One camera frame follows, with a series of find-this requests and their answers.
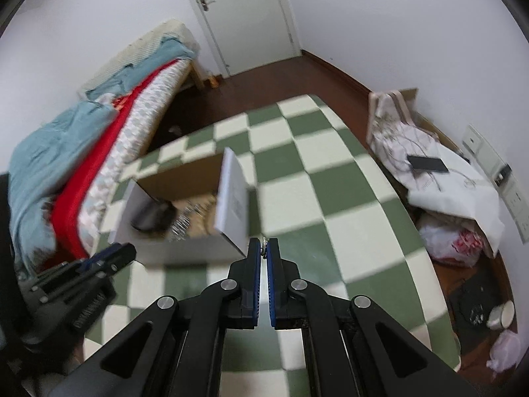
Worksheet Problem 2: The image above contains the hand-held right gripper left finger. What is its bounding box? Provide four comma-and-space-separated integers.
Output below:
45, 238, 262, 397

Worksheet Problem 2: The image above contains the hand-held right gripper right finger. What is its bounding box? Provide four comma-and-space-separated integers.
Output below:
267, 238, 484, 397

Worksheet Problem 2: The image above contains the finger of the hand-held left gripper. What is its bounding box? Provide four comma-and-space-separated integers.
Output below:
80, 243, 137, 269
76, 262, 125, 284

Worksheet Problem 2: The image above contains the black smart band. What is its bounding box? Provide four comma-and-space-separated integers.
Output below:
131, 200, 176, 232

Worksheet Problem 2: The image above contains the white cardboard box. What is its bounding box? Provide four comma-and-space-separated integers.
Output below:
109, 148, 258, 266

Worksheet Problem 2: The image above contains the thick silver chain bracelet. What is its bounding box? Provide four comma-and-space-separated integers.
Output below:
169, 200, 216, 243

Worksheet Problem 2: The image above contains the red blanket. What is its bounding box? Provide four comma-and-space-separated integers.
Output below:
52, 60, 178, 259

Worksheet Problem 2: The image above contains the table with green checkered tablecloth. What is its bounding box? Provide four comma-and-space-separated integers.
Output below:
83, 94, 461, 397

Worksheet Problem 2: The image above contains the light blue quilt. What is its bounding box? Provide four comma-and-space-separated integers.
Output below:
8, 101, 118, 274

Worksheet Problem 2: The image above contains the checkered grey mattress cover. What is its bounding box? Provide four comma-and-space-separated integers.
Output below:
80, 59, 193, 236

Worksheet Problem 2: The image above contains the red and white plastic bag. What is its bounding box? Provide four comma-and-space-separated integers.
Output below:
417, 211, 482, 266

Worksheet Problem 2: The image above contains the black smartphone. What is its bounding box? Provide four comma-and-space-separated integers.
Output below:
407, 154, 450, 174

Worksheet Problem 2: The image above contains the black plastic bag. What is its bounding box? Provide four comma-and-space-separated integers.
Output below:
448, 265, 515, 352

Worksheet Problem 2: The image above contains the beige bed headboard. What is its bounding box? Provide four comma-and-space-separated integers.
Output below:
80, 19, 206, 100

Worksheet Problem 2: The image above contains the white bowl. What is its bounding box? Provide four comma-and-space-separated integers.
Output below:
487, 300, 516, 331

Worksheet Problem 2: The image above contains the black plug charger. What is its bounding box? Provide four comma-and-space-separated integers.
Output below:
494, 164, 513, 187

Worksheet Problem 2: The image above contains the white door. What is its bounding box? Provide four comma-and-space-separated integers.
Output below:
174, 0, 302, 79

